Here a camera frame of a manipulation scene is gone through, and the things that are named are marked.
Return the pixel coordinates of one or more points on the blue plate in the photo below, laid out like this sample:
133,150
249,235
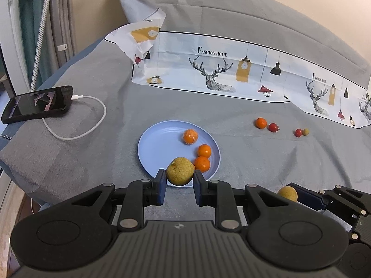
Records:
162,147

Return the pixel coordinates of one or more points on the grey curtain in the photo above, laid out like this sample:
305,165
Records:
62,14

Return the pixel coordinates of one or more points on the yellow-green round fruit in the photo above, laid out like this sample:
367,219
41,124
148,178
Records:
288,194
179,171

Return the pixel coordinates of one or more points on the black smartphone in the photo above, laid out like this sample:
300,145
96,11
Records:
36,104

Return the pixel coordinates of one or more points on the red cherry tomato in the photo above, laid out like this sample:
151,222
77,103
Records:
273,127
298,133

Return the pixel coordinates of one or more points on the teal hanging garment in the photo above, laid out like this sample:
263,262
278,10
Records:
30,29

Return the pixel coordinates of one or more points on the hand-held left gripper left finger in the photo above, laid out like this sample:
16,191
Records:
161,187

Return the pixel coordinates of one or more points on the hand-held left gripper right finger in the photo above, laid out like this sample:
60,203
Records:
198,188

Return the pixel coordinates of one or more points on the grey blanket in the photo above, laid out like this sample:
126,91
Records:
116,162

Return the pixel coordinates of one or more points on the white clip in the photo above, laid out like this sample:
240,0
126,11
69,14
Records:
62,47

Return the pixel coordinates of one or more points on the white deer printed cloth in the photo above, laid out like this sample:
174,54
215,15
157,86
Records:
232,69

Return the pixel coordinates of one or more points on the dotted pole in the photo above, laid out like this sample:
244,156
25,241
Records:
40,40

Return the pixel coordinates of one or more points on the orange kumquat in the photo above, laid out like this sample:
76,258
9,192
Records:
204,151
190,137
260,123
202,164

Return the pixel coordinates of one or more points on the white frame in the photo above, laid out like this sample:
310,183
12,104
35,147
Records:
13,34

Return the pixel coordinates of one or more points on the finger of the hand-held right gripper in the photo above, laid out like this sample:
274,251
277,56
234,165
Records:
308,198

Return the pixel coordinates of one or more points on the small green fruit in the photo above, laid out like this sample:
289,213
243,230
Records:
306,132

